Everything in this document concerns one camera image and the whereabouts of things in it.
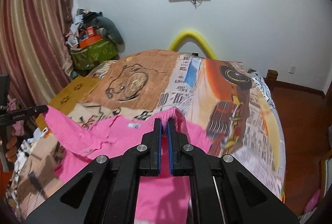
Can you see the grey plush toy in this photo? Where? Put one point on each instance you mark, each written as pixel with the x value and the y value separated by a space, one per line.
pixel 111 30

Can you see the green camouflage storage box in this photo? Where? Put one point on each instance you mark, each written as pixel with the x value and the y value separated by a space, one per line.
pixel 91 56

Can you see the yellow foam tube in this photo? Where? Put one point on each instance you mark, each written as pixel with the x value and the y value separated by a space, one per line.
pixel 197 39

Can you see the wooden bed post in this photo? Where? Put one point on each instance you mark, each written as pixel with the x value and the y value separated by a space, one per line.
pixel 271 78

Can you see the wall power socket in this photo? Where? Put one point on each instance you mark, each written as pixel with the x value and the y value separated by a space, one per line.
pixel 292 69

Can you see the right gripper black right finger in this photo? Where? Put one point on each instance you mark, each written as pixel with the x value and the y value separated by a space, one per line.
pixel 222 189

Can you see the striped red curtain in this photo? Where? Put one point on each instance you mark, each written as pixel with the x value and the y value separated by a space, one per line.
pixel 33 51

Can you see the orange box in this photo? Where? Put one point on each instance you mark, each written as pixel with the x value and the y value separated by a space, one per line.
pixel 88 37

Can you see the newspaper print bed cover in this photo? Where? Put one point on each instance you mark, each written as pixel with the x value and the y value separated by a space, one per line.
pixel 233 106

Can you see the person left hand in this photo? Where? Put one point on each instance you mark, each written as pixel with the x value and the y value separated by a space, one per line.
pixel 11 147

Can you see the pink knit cardigan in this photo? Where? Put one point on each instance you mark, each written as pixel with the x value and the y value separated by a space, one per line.
pixel 164 199

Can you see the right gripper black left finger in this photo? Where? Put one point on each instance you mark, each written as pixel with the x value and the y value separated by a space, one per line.
pixel 106 190

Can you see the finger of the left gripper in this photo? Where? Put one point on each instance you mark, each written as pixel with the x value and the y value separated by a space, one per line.
pixel 36 110

